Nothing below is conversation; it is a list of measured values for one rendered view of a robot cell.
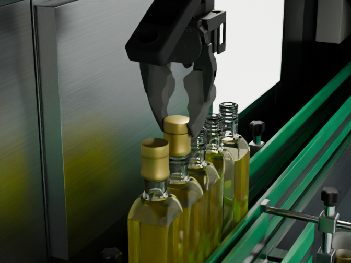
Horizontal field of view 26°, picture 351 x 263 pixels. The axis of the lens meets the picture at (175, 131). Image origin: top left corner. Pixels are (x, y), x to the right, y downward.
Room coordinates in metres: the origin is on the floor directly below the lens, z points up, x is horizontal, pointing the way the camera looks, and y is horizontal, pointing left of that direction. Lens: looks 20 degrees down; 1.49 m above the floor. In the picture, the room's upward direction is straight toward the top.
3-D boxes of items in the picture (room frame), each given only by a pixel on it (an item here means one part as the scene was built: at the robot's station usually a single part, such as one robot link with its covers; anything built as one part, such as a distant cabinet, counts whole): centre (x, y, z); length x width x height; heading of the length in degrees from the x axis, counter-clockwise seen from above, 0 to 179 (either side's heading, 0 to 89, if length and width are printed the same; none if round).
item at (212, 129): (1.01, -0.05, 1.12); 0.03 x 0.03 x 0.05
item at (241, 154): (1.06, -0.08, 0.99); 0.06 x 0.06 x 0.21; 63
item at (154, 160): (0.86, 0.02, 1.14); 0.04 x 0.04 x 0.04
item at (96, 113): (1.30, -0.04, 1.15); 0.90 x 0.03 x 0.34; 154
